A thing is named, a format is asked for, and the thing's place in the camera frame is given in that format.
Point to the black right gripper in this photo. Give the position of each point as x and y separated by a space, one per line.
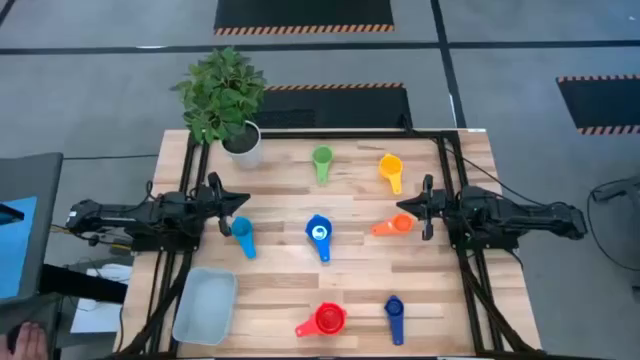
438 206

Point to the yellow measuring cup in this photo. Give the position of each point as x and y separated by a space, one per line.
391 166

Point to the orange measuring cup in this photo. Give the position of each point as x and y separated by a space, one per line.
402 223

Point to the red measuring cup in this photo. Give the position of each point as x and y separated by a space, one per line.
329 319

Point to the black striped-edge floor mat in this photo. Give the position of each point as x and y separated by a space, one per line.
600 102
350 107
300 12

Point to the green leafy plant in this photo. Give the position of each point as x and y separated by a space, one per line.
220 95

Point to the navy measuring cup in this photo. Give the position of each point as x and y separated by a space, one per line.
396 325

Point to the blue pad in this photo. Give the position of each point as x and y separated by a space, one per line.
15 260

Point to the person's hand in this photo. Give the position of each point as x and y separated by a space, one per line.
27 342

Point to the grey plastic basket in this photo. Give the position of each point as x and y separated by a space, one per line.
205 305

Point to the black bar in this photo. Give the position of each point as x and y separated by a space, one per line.
80 284

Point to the white plant pot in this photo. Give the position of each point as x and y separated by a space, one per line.
248 157

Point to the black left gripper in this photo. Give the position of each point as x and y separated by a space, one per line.
214 202

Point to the light blue measuring cup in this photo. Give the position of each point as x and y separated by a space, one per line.
242 227

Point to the white paper sheet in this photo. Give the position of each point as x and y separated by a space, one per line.
95 317

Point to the grey side desk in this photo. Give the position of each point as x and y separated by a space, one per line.
45 175

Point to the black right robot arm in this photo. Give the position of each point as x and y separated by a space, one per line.
525 217

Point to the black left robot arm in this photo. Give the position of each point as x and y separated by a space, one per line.
125 215

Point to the black aluminium table frame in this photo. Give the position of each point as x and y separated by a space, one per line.
325 134

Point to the green measuring cup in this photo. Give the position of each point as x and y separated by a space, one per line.
322 156

